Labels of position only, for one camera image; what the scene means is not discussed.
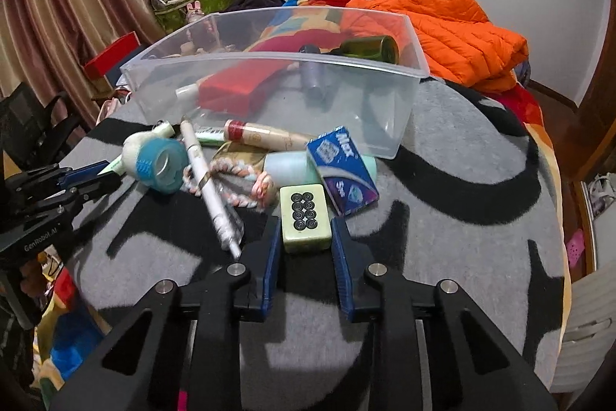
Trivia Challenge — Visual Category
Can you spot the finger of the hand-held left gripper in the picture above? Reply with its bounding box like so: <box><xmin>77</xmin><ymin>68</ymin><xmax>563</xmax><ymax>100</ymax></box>
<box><xmin>4</xmin><ymin>159</ymin><xmax>113</xmax><ymax>199</ymax></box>
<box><xmin>19</xmin><ymin>173</ymin><xmax>124</xmax><ymax>224</ymax></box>

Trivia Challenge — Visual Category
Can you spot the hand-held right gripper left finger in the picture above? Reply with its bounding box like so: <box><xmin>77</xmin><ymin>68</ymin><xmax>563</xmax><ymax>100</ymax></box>
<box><xmin>48</xmin><ymin>215</ymin><xmax>285</xmax><ymax>411</ymax></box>

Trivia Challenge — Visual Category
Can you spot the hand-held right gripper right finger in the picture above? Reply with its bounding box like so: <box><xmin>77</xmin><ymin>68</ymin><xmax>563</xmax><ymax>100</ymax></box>
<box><xmin>331</xmin><ymin>217</ymin><xmax>559</xmax><ymax>411</ymax></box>

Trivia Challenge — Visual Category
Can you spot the tan wooden block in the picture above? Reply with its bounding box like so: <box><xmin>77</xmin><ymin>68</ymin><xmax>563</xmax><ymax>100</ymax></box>
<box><xmin>279</xmin><ymin>184</ymin><xmax>334</xmax><ymax>254</ymax></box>

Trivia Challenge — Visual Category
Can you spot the blue tape roll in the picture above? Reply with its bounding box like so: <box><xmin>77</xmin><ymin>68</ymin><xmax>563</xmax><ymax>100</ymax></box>
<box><xmin>99</xmin><ymin>124</ymin><xmax>189</xmax><ymax>196</ymax></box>

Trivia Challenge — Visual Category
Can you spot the beige cosmetic tube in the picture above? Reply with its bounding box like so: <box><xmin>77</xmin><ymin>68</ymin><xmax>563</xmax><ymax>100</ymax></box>
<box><xmin>224</xmin><ymin>119</ymin><xmax>316</xmax><ymax>152</ymax></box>

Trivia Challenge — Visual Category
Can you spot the green white ointment tube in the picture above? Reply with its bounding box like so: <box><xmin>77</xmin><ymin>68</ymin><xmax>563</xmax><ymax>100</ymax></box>
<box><xmin>195</xmin><ymin>128</ymin><xmax>227</xmax><ymax>147</ymax></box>

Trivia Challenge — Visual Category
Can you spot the clear plastic bin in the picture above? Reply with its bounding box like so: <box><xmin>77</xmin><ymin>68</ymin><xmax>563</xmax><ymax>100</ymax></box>
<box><xmin>119</xmin><ymin>5</ymin><xmax>430</xmax><ymax>160</ymax></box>

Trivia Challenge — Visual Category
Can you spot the black chair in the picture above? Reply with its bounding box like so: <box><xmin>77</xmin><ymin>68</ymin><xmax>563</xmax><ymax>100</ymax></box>
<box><xmin>0</xmin><ymin>82</ymin><xmax>92</xmax><ymax>171</ymax></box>

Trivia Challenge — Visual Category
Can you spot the blue tissue packet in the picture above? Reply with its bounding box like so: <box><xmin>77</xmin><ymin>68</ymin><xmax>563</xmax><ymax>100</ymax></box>
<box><xmin>306</xmin><ymin>126</ymin><xmax>380</xmax><ymax>218</ymax></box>

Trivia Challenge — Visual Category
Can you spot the white pen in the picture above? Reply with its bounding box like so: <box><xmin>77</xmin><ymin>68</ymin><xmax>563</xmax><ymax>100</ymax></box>
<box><xmin>179</xmin><ymin>121</ymin><xmax>243</xmax><ymax>258</ymax></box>

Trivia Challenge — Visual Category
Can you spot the mint green container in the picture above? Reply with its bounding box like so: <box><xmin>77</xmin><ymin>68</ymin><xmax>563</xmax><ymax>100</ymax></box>
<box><xmin>264</xmin><ymin>150</ymin><xmax>378</xmax><ymax>196</ymax></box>

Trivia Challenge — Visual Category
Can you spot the red flat box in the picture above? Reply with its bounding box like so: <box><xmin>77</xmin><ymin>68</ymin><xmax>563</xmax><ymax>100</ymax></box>
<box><xmin>83</xmin><ymin>32</ymin><xmax>141</xmax><ymax>79</ymax></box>

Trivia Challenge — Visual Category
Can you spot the white cap bottle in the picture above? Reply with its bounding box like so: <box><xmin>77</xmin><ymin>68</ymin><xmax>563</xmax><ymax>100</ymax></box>
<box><xmin>174</xmin><ymin>81</ymin><xmax>213</xmax><ymax>101</ymax></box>

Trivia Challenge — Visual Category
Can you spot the grey small bottle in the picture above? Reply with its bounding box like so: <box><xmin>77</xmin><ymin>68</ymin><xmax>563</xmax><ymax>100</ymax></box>
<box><xmin>298</xmin><ymin>44</ymin><xmax>333</xmax><ymax>100</ymax></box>

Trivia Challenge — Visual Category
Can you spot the green glass bottle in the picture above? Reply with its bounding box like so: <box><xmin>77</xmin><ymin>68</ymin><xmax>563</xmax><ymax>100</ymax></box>
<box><xmin>330</xmin><ymin>35</ymin><xmax>400</xmax><ymax>65</ymax></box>

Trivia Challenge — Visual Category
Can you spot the pink slipper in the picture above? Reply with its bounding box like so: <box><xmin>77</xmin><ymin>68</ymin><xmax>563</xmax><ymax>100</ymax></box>
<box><xmin>567</xmin><ymin>232</ymin><xmax>585</xmax><ymax>267</ymax></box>

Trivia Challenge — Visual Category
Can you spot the white chair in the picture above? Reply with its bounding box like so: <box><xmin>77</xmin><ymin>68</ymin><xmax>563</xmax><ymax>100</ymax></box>
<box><xmin>549</xmin><ymin>267</ymin><xmax>616</xmax><ymax>395</ymax></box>

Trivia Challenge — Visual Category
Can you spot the orange quilted jacket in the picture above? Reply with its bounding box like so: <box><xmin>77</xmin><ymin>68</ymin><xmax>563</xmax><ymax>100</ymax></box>
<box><xmin>344</xmin><ymin>0</ymin><xmax>529</xmax><ymax>93</ymax></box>

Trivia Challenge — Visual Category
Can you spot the brown wooden door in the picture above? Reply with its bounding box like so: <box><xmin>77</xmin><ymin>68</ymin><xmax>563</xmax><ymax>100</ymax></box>
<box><xmin>558</xmin><ymin>0</ymin><xmax>616</xmax><ymax>296</ymax></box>

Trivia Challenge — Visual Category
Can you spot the pink braided rope toy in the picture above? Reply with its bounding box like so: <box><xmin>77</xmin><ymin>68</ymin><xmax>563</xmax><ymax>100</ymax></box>
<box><xmin>183</xmin><ymin>146</ymin><xmax>275</xmax><ymax>212</ymax></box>

